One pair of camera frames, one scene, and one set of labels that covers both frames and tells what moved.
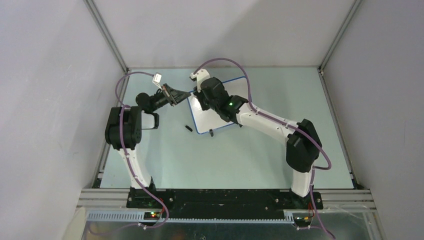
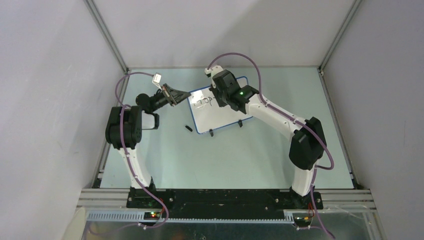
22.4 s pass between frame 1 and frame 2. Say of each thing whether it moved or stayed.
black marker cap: stayed
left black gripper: stayed
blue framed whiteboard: stayed
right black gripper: moved
